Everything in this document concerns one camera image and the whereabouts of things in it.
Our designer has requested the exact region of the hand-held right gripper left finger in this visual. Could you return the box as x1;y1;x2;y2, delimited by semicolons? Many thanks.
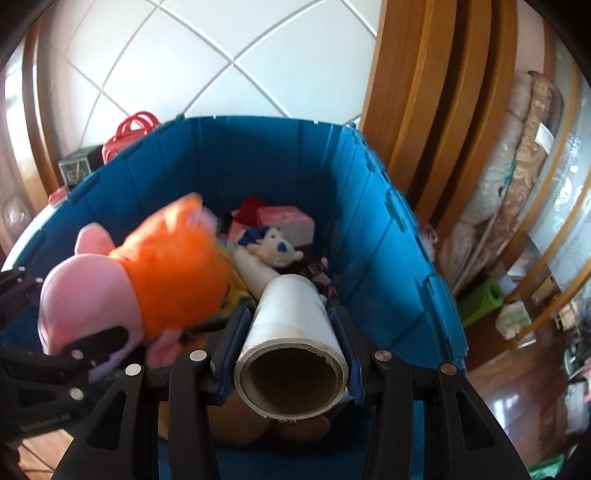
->
53;305;252;480

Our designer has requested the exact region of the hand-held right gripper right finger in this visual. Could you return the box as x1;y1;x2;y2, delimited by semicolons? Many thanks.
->
328;305;529;480

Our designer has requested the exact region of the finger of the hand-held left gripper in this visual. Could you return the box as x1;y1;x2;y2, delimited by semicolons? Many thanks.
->
0;267;44;319
0;325;132;407

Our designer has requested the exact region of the clear plastic wrap roll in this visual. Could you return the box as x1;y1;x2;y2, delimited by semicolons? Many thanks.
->
233;274;350;419

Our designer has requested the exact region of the pink pig plush orange dress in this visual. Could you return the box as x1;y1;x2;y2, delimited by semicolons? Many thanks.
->
38;193;232;384

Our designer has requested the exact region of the blue plastic storage bin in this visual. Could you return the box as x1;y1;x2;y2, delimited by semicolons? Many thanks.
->
0;115;468;480

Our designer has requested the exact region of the yellow patterned cloth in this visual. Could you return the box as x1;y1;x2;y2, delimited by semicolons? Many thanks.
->
212;240;259;320

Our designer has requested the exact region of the dark printed cloth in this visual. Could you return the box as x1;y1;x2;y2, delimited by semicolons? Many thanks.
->
295;256;343;311

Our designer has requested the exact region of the white tube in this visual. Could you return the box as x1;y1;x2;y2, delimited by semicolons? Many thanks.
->
232;250;279;297

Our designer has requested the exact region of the small white plush bear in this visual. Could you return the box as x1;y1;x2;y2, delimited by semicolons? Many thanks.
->
247;226;305;268

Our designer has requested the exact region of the pink box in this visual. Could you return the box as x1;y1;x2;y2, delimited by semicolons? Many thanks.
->
257;205;315;245

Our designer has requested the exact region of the red plush toy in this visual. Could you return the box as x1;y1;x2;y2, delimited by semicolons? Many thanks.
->
231;196;264;227

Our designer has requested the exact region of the green rolled mat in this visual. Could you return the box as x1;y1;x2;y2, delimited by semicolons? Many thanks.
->
457;279;504;328

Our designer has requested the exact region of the wooden wardrobe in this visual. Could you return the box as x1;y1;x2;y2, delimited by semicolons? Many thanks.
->
22;28;54;208

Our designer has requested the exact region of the floral cloth bundle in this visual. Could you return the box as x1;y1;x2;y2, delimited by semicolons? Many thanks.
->
496;302;532;340

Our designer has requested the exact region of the red plastic basket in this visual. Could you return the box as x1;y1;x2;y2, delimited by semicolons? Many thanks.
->
102;111;160;163

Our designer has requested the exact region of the pink folded quilt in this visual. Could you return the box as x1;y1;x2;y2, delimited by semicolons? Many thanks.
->
438;71;532;289

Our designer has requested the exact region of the brown floral quilt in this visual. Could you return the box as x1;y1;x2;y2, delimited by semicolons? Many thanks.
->
499;73;566;259

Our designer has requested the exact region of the glass sliding door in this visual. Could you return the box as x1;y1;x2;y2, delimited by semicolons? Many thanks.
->
508;60;591;352

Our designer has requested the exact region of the black gift bag gold handle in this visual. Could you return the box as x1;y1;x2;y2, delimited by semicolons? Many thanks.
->
58;144;105;192

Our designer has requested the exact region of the wooden door frame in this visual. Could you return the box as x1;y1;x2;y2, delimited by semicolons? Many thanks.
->
358;0;520;227

